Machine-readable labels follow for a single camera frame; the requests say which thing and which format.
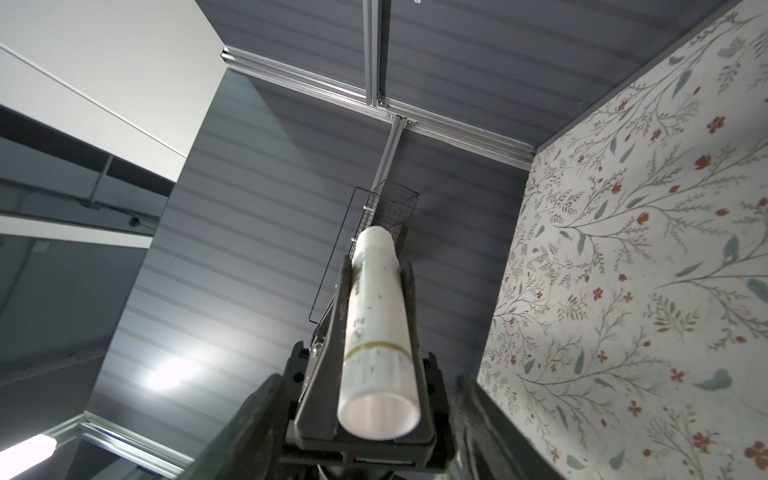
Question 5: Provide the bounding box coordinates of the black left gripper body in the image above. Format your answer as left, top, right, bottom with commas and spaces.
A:
280, 342, 455, 479

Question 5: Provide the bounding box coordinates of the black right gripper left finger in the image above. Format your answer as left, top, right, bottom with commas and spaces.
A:
179, 374, 288, 479

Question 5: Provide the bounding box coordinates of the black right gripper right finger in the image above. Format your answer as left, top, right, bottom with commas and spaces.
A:
452, 375, 561, 480

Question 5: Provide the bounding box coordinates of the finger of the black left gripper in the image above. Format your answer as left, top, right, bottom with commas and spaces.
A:
295, 256, 352, 443
398, 262, 435, 444

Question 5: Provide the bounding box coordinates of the white glue stick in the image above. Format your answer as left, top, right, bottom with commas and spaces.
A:
337, 249, 421, 441

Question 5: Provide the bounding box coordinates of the black wire basket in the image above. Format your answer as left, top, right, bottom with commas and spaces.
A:
308, 180, 419, 324

